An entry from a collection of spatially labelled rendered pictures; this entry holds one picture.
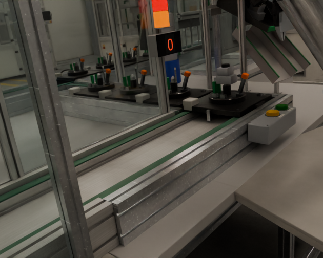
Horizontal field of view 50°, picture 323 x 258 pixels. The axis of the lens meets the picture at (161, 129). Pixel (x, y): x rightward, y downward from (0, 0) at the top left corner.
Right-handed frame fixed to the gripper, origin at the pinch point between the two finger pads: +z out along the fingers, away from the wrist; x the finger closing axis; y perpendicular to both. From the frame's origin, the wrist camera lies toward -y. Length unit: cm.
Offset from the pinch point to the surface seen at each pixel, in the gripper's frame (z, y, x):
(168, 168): 23, -3, -57
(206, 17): -7.3, -39.4, 17.0
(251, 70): 34, -67, 108
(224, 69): 10.2, -18.7, -4.4
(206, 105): 21.8, -22.6, -11.1
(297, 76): 100, -141, 388
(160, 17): -10.2, -29.6, -23.1
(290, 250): 79, 6, -3
